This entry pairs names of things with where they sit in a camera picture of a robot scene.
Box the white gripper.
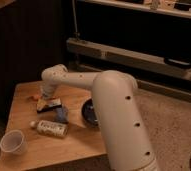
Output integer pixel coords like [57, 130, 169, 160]
[37, 83, 57, 110]

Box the translucent plastic cup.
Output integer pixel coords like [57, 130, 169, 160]
[0, 130, 27, 155]

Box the clear plastic bottle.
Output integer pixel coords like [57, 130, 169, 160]
[30, 120, 68, 137]

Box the wooden table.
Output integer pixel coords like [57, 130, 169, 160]
[0, 81, 105, 171]

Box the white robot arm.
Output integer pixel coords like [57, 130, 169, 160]
[41, 64, 161, 171]

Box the black bowl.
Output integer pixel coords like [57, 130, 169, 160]
[81, 99, 98, 126]

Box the wooden shelf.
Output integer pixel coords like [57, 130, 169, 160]
[79, 0, 191, 19]

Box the orange carrot toy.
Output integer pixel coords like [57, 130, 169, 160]
[29, 94, 41, 101]

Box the grey metal bench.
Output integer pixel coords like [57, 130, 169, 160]
[66, 38, 191, 81]

